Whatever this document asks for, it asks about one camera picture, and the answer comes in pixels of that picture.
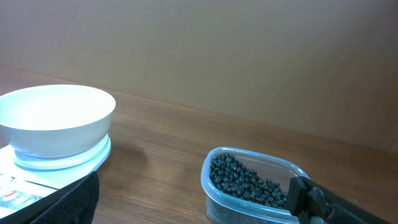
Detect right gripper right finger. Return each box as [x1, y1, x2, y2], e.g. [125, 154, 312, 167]
[287, 176, 389, 224]

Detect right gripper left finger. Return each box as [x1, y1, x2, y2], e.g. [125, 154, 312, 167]
[1, 171, 100, 224]

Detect white digital kitchen scale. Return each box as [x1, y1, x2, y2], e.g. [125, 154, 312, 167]
[1, 135, 111, 218]

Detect white bowl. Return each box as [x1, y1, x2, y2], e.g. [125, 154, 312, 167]
[1, 85, 116, 158]

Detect clear plastic container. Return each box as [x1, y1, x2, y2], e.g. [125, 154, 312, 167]
[201, 147, 306, 224]

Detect black beans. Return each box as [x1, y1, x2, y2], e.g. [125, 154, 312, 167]
[209, 152, 287, 209]

